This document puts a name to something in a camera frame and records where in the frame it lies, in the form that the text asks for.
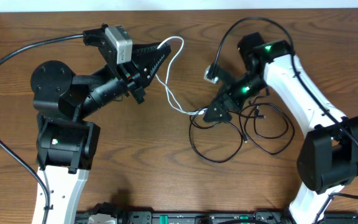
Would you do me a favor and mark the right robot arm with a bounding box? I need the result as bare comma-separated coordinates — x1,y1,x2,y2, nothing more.
203,32,358,223

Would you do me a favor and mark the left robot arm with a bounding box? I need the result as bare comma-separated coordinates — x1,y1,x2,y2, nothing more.
30,41,171,223

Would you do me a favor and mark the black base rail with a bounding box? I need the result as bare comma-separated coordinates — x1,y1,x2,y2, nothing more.
75,202,358,224

